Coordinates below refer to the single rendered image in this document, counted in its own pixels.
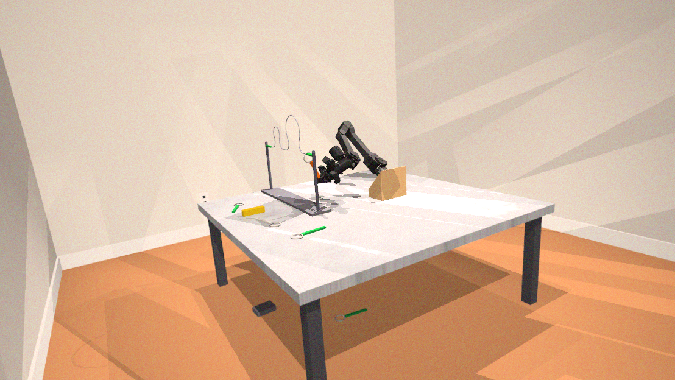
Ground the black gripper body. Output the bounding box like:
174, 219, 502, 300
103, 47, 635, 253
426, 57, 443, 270
318, 162, 344, 184

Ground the yellow flat bar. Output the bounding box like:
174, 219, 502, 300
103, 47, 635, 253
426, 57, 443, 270
242, 206, 265, 217

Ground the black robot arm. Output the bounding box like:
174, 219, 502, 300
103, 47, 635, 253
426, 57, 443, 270
322, 121, 388, 176

